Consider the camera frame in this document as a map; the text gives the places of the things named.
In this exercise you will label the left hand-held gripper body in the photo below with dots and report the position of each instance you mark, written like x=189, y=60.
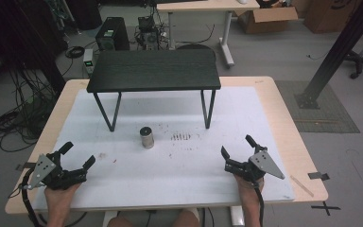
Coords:
x=45, y=167

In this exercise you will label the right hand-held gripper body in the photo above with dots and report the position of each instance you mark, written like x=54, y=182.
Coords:
x=264, y=164

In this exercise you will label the silver metal can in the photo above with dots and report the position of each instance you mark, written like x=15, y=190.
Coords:
x=146, y=137

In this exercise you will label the small black table shelf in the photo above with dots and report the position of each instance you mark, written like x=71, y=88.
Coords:
x=154, y=71

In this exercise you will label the person's right hand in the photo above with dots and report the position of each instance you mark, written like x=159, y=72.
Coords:
x=247, y=190

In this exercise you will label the person's left hand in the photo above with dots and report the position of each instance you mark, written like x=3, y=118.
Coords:
x=60, y=197

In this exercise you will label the light wooden table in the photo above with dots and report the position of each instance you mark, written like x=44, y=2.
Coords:
x=291, y=142

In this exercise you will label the thin wooden stick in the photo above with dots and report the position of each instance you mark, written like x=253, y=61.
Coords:
x=302, y=186

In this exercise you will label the white table mat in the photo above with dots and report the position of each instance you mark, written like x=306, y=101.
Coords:
x=176, y=176

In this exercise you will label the person's left knee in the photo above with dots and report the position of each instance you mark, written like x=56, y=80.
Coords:
x=123, y=221

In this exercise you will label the person's knee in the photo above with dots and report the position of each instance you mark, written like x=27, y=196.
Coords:
x=186, y=218
x=123, y=221

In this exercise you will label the black tape cross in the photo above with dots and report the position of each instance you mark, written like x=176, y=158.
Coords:
x=325, y=207

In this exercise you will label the person's right knee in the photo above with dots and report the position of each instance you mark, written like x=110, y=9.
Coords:
x=186, y=218

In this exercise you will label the grey floor mat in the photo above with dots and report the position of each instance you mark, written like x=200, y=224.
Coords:
x=327, y=119

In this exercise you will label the grey bench power supply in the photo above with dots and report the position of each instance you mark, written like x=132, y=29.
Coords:
x=89, y=61

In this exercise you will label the dark curtain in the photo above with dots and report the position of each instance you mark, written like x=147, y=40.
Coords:
x=22, y=34

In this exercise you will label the open cardboard box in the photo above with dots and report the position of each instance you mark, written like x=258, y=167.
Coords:
x=266, y=20

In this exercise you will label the black computer tower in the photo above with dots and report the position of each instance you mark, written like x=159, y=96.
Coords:
x=113, y=33

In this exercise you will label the black office chair base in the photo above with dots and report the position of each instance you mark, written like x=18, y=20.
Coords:
x=360, y=64

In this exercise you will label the white-legged wooden desk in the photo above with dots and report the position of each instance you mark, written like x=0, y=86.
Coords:
x=208, y=5

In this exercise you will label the large closed cardboard box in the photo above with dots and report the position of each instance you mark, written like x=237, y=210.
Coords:
x=329, y=15

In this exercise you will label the black metal post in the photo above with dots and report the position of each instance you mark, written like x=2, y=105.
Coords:
x=340, y=47

